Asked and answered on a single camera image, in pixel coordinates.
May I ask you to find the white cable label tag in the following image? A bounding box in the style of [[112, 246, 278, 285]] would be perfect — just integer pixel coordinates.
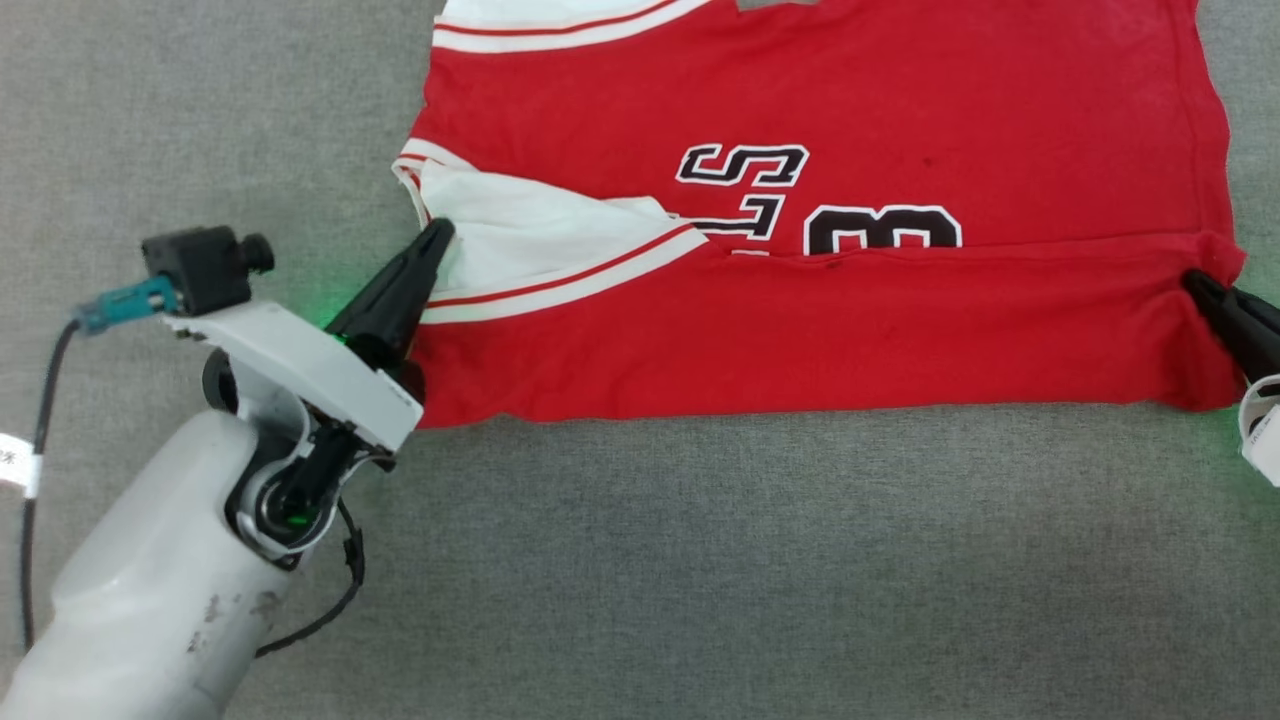
[[0, 432, 42, 499]]

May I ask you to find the teal left camera connector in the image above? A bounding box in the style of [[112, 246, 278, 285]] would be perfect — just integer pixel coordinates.
[[74, 275, 182, 335]]

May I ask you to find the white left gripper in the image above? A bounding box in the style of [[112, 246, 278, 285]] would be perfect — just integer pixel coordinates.
[[165, 218, 457, 456]]

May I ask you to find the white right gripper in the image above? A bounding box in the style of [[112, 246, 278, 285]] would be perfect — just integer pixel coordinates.
[[1182, 269, 1280, 489]]

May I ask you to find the black left camera cable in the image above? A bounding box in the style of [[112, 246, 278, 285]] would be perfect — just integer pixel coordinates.
[[19, 320, 81, 653]]

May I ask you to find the grey felt table cover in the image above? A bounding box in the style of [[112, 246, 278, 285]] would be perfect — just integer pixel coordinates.
[[0, 0, 1280, 720]]

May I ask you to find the red white sports jersey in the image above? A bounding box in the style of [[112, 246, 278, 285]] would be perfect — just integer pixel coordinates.
[[391, 0, 1249, 430]]

